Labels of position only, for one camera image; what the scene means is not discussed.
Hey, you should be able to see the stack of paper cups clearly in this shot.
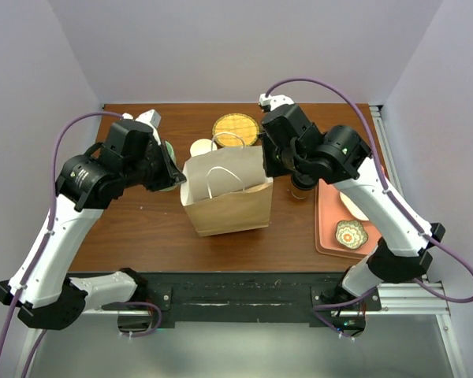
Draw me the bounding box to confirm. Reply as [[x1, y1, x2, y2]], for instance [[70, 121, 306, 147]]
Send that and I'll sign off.
[[189, 139, 218, 157]]

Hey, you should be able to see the aluminium frame rail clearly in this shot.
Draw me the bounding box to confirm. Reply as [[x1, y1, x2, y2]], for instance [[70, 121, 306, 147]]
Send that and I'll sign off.
[[17, 283, 467, 377]]

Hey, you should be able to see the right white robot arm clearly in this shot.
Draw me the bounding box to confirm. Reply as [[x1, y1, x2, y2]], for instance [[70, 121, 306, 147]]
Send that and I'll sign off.
[[259, 98, 445, 309]]

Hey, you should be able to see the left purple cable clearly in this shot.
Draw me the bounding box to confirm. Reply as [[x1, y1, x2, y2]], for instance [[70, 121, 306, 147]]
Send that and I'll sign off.
[[0, 111, 165, 378]]

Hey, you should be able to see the pink plastic tray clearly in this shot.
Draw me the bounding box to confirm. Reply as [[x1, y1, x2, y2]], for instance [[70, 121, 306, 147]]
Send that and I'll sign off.
[[315, 180, 381, 260]]

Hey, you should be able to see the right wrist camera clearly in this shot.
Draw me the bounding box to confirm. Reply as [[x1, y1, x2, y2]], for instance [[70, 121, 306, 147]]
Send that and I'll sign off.
[[258, 93, 294, 113]]

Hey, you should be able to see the green straw holder cup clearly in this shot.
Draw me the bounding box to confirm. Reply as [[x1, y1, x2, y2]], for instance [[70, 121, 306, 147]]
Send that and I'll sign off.
[[163, 140, 177, 192]]

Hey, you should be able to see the yellow woven coaster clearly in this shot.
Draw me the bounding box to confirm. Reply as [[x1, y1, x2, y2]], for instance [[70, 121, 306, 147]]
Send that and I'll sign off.
[[212, 113, 259, 147]]

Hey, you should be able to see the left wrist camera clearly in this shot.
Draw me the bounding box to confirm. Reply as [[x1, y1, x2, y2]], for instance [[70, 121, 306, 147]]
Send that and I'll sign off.
[[122, 109, 162, 145]]

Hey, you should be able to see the floral patterned small dish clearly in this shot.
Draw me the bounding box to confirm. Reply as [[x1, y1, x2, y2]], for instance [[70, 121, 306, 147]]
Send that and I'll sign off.
[[334, 220, 369, 250]]

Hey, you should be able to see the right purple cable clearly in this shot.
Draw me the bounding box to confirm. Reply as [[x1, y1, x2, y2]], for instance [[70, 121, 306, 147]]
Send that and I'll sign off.
[[266, 77, 473, 339]]

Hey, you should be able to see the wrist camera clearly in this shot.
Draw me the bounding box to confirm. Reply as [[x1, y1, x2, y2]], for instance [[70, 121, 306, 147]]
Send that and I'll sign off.
[[122, 109, 162, 145], [258, 93, 294, 113]]

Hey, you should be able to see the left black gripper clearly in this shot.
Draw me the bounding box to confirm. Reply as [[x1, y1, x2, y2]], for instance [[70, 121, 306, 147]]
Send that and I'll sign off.
[[125, 136, 188, 191]]

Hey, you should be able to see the white square bowl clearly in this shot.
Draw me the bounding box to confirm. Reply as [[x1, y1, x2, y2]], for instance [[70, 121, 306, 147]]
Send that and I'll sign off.
[[339, 192, 369, 221]]

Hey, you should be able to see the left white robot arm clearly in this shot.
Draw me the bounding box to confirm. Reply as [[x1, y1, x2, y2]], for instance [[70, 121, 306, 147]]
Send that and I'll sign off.
[[0, 119, 186, 330]]

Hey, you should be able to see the brown paper coffee cup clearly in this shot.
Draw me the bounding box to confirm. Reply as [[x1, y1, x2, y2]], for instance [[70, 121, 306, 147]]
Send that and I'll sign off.
[[290, 185, 314, 200]]

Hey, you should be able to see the brown paper bag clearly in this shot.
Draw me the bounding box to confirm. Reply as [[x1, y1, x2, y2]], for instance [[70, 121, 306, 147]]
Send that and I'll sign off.
[[180, 132, 274, 237]]

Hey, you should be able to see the black coffee cup lid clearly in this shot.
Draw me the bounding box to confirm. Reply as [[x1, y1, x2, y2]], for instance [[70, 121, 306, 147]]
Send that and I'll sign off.
[[291, 172, 318, 191]]

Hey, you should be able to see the purple cable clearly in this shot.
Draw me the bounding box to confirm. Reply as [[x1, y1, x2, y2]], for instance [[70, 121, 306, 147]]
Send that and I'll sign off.
[[266, 77, 473, 339], [0, 111, 165, 378]]

